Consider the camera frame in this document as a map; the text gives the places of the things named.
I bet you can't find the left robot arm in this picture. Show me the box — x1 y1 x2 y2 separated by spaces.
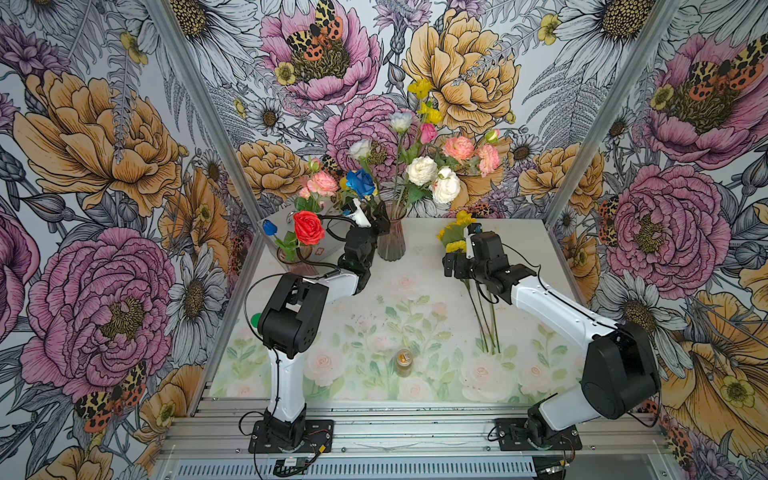
250 200 390 453

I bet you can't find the small blue rosebud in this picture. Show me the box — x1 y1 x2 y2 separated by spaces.
262 219 278 237

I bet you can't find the large sunflower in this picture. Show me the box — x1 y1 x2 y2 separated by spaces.
437 211 476 248

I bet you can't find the yellow carnation stem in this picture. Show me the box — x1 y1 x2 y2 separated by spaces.
445 240 467 253

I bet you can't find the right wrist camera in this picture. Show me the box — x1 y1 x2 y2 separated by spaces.
464 223 483 260

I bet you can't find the small yellow wildflower sprig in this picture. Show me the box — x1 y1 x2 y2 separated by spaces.
408 79 443 127

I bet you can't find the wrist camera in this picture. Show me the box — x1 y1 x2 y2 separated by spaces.
464 223 483 260
346 198 371 228

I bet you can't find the grey metal case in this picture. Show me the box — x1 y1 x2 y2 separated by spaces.
260 206 295 241

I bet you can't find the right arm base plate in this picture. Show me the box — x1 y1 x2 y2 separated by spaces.
489 417 583 453

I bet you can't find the floral table mat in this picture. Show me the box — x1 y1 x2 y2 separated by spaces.
209 287 619 406

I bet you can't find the pink rose bunch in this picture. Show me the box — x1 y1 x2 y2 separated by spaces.
426 129 502 177

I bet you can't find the ribbed glass vase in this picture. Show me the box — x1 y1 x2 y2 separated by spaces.
377 201 406 262
277 245 319 277

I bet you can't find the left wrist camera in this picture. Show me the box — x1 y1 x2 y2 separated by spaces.
346 198 371 228

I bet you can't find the aluminium rail frame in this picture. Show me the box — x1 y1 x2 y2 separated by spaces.
151 397 685 479

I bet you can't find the blue rose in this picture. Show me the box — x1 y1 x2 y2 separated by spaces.
345 170 377 200

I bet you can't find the white rose bunch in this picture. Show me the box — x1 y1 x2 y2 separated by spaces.
348 112 460 214

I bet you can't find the red rose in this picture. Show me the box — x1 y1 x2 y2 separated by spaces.
293 210 325 246

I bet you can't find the yellow ranunculus flower stem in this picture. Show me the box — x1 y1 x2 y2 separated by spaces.
483 300 501 355

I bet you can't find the small glass spice jar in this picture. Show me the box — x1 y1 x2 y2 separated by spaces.
394 349 413 377

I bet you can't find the pink carnation stem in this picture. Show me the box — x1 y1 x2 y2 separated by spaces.
297 158 340 213

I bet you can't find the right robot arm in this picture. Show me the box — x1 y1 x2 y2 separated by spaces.
442 224 661 450

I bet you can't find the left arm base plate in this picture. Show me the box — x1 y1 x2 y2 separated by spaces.
248 419 334 454

